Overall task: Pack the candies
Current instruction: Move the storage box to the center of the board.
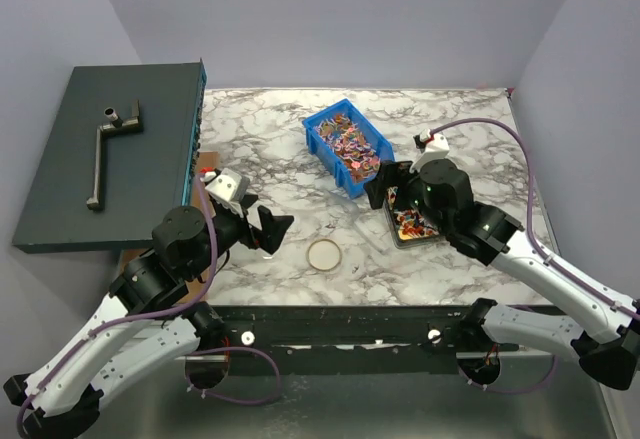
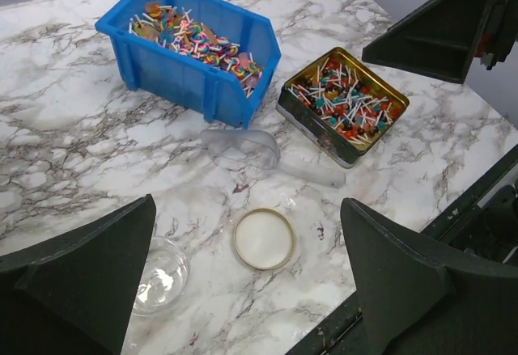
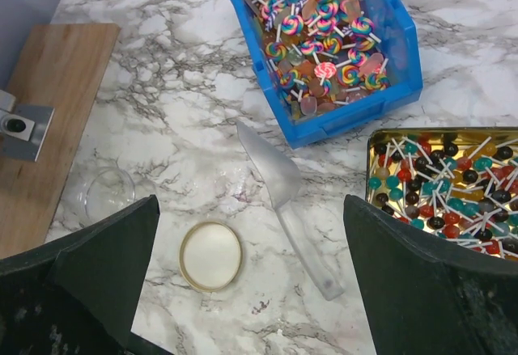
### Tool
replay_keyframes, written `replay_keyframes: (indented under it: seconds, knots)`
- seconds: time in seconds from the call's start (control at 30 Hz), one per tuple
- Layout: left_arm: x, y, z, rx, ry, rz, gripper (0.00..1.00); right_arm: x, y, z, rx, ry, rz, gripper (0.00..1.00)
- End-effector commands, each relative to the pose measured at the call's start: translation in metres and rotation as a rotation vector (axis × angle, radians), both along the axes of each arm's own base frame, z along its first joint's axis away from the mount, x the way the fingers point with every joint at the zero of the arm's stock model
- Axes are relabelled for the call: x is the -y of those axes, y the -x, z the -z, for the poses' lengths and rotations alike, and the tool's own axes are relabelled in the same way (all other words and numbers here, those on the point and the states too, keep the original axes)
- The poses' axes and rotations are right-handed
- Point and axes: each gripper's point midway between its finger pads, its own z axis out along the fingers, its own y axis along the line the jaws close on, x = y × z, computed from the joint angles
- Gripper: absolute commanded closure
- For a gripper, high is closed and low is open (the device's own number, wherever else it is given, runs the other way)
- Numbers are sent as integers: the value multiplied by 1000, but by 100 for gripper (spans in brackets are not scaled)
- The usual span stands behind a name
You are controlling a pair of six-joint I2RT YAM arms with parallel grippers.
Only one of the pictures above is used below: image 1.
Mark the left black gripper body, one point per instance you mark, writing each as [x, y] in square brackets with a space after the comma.
[231, 228]

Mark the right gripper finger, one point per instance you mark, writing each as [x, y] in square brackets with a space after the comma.
[376, 188]
[403, 172]

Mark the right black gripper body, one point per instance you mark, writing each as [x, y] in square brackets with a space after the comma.
[396, 179]

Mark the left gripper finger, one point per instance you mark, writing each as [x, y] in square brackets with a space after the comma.
[273, 229]
[247, 201]

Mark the metal candy tin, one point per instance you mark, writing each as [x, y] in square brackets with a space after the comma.
[408, 228]

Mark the blue candy bin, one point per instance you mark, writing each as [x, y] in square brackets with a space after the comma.
[348, 145]

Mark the round jar lid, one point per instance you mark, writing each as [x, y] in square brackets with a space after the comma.
[324, 255]

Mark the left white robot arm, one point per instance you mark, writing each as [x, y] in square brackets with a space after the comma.
[141, 323]

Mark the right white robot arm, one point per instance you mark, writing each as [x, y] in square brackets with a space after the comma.
[598, 327]

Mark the dark grey box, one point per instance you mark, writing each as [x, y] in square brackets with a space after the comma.
[120, 155]

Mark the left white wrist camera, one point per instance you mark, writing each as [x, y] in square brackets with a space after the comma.
[227, 188]

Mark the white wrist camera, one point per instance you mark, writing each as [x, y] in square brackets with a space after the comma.
[431, 146]
[227, 188]

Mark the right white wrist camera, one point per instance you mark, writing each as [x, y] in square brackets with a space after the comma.
[431, 146]

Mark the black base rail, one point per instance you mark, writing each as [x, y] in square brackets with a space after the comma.
[341, 340]

